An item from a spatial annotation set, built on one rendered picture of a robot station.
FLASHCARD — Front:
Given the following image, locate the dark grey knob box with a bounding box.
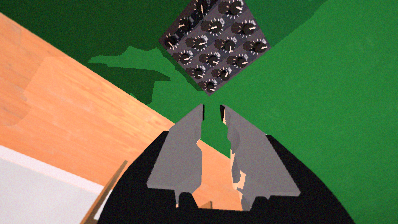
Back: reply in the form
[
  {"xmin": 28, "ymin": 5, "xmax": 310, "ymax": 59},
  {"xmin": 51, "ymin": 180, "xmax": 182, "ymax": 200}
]
[{"xmin": 158, "ymin": 0, "xmax": 271, "ymax": 96}]

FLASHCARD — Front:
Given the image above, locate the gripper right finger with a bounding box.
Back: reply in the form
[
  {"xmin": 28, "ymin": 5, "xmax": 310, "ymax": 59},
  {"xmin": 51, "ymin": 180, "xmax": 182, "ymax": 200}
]
[{"xmin": 220, "ymin": 105, "xmax": 355, "ymax": 224}]

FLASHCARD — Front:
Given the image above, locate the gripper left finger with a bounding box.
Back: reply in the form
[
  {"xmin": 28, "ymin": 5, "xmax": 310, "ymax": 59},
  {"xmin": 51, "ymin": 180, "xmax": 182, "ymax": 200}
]
[{"xmin": 97, "ymin": 104, "xmax": 205, "ymax": 224}]

